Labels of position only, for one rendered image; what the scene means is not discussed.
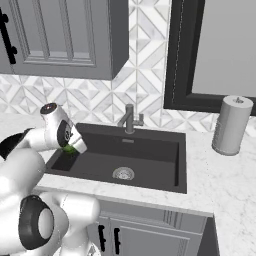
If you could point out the grey wall cupboard door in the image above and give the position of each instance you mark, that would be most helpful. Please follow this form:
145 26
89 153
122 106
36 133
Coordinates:
60 30

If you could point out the dark grey sink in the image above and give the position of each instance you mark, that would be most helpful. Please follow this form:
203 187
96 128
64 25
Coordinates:
150 160

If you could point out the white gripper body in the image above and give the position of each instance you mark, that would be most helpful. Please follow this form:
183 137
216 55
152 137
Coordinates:
81 144

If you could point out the grey metal tap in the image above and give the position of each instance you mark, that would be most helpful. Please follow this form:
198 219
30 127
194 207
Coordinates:
129 120

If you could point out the green avocado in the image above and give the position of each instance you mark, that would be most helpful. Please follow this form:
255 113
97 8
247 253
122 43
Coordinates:
68 149

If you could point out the narrow grey base cupboard door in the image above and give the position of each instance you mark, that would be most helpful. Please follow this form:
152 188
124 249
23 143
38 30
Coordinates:
108 233

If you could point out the black framed window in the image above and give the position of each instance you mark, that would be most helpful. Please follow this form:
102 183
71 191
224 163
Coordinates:
176 66

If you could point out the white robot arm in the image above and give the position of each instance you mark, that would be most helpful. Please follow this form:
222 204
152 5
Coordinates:
20 173

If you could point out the grey wall cupboard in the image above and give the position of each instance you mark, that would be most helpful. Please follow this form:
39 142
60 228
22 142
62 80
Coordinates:
119 33

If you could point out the grey base cupboard front panel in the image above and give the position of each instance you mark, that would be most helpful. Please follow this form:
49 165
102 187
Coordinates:
150 211

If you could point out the grey paper towel roll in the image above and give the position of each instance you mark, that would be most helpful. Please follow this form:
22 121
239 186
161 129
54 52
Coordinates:
231 126

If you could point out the wide grey base cupboard door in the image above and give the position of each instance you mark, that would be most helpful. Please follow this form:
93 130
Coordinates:
156 241

